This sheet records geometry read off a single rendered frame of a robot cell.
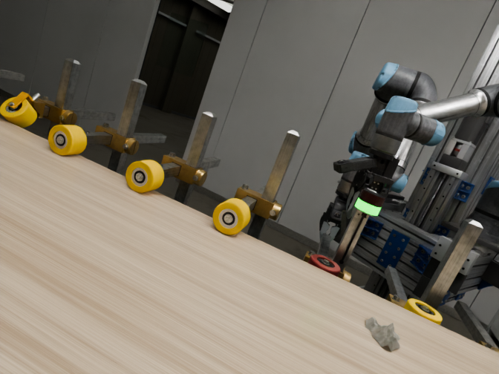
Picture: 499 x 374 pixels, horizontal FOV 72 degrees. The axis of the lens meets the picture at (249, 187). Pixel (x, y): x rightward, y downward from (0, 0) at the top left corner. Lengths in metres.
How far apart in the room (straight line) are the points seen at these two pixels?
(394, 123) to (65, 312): 0.85
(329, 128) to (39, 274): 3.31
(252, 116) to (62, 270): 3.42
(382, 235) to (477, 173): 0.50
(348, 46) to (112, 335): 3.52
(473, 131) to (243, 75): 2.67
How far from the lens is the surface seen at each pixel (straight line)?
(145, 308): 0.52
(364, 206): 0.89
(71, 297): 0.51
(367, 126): 1.69
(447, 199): 1.78
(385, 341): 0.70
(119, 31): 4.93
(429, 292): 1.03
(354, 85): 3.67
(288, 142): 0.94
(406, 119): 1.01
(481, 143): 1.86
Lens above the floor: 1.21
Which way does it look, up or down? 13 degrees down
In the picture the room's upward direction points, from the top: 21 degrees clockwise
